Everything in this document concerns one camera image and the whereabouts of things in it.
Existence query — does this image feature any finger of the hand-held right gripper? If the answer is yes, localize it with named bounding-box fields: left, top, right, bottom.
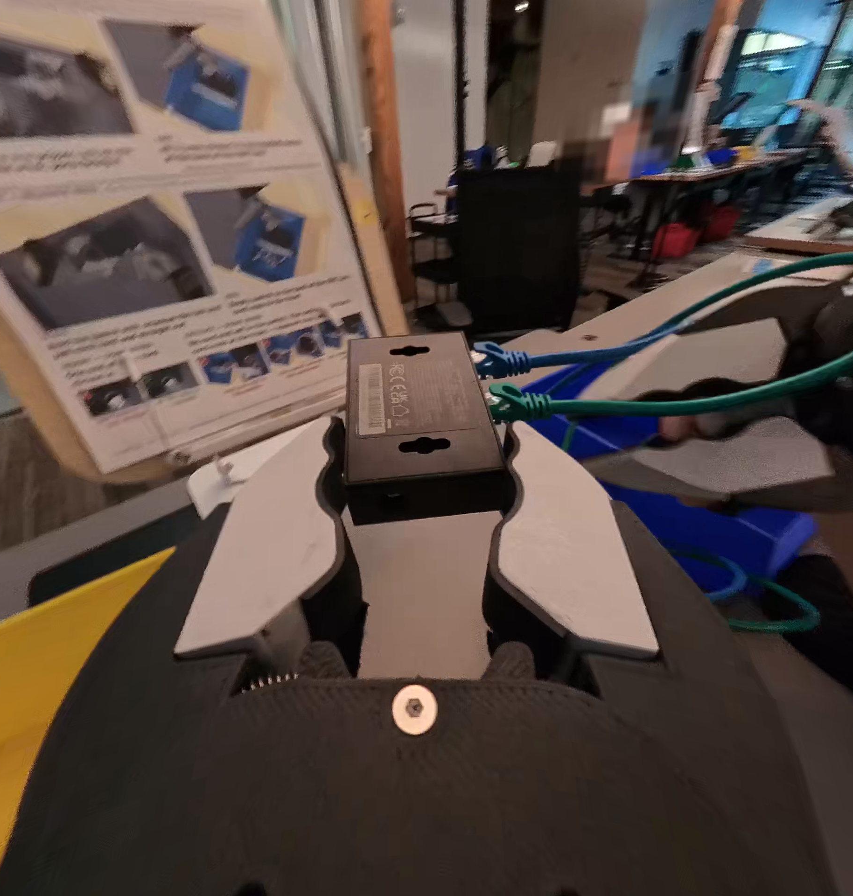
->
left=580, top=416, right=838, bottom=501
left=586, top=317, right=789, bottom=403

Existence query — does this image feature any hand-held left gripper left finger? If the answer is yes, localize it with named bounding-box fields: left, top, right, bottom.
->
left=173, top=417, right=364, bottom=676

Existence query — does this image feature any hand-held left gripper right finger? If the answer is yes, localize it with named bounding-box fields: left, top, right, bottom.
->
left=482, top=422, right=662, bottom=674

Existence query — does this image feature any blue plastic bin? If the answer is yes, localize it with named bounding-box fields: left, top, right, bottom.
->
left=521, top=364, right=819, bottom=592

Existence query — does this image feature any green ethernet cable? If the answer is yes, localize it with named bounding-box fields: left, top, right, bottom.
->
left=488, top=252, right=853, bottom=634

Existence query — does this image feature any blue ethernet cable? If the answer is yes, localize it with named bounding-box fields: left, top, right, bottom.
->
left=472, top=329, right=749, bottom=604

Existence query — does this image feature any black network switch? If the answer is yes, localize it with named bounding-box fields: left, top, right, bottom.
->
left=343, top=332, right=508, bottom=526

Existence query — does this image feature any yellow plastic bin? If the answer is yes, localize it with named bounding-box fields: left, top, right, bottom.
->
left=0, top=546, right=179, bottom=876

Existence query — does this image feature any person's right hand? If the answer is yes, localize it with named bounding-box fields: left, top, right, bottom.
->
left=659, top=414, right=723, bottom=443

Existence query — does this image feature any red toolbox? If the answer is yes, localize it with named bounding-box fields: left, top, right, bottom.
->
left=652, top=224, right=702, bottom=261
left=699, top=205, right=742, bottom=244

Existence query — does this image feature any black board metal stand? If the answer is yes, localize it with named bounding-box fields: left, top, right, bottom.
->
left=787, top=98, right=853, bottom=235

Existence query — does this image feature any black desk mat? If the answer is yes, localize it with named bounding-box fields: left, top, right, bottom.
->
left=28, top=504, right=210, bottom=610

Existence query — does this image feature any black panel stand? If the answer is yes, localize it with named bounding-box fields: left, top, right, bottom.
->
left=453, top=0, right=583, bottom=333

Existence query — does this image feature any black utility cart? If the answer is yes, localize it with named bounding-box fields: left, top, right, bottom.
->
left=407, top=203, right=462, bottom=309

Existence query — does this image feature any wooden pillar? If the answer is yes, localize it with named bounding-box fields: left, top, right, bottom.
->
left=360, top=0, right=417, bottom=309

